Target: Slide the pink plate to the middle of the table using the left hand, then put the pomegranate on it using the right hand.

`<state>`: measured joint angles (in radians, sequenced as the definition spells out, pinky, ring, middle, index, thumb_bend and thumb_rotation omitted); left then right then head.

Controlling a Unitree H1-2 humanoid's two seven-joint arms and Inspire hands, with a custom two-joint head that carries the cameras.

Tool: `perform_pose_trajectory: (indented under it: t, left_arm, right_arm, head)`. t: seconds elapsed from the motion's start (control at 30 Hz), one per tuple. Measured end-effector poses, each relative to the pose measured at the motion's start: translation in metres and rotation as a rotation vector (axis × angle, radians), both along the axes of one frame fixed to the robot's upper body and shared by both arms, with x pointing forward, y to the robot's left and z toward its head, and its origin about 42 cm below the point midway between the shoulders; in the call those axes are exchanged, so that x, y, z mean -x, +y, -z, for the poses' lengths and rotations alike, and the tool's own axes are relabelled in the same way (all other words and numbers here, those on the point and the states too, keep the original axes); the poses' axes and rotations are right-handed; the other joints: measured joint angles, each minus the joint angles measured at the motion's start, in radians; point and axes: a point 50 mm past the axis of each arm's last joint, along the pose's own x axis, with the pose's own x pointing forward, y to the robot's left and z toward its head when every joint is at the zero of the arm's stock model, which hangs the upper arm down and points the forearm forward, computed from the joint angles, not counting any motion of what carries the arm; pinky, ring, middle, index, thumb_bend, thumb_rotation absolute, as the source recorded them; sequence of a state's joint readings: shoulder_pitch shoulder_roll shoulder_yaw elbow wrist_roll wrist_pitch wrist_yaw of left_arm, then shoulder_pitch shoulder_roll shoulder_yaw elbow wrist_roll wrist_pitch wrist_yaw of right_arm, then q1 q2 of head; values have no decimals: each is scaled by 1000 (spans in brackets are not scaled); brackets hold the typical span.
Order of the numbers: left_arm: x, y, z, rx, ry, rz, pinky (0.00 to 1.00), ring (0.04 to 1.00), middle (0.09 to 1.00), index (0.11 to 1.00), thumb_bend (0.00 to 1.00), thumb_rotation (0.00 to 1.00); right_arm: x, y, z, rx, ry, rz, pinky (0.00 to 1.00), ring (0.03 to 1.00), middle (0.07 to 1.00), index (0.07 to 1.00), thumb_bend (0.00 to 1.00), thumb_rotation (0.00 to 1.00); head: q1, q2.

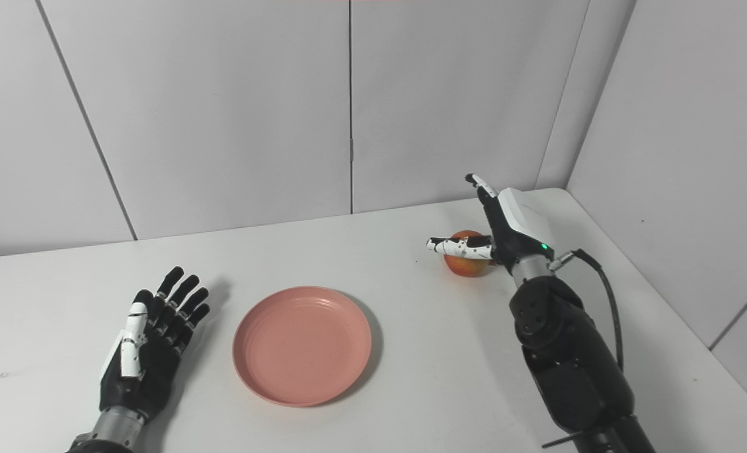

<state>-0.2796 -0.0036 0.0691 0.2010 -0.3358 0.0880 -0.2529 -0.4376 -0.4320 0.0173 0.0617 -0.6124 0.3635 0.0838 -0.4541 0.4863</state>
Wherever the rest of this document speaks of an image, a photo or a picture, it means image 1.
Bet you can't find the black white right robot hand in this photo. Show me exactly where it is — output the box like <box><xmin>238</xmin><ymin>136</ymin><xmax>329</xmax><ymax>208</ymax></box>
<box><xmin>427</xmin><ymin>173</ymin><xmax>556</xmax><ymax>277</ymax></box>

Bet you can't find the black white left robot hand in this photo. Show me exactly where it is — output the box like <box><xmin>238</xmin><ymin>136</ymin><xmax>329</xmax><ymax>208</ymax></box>
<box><xmin>99</xmin><ymin>266</ymin><xmax>211</xmax><ymax>422</ymax></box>

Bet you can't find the red yellow pomegranate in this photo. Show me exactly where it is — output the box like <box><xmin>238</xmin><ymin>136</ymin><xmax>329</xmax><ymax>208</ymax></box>
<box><xmin>444</xmin><ymin>230</ymin><xmax>495</xmax><ymax>278</ymax></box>

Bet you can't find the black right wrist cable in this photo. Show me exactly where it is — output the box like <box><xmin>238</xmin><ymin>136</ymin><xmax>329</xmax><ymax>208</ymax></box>
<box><xmin>549</xmin><ymin>249</ymin><xmax>626</xmax><ymax>372</ymax></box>

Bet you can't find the pink round plate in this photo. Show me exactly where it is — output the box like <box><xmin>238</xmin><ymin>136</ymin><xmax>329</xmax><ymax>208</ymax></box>
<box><xmin>232</xmin><ymin>286</ymin><xmax>373</xmax><ymax>408</ymax></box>

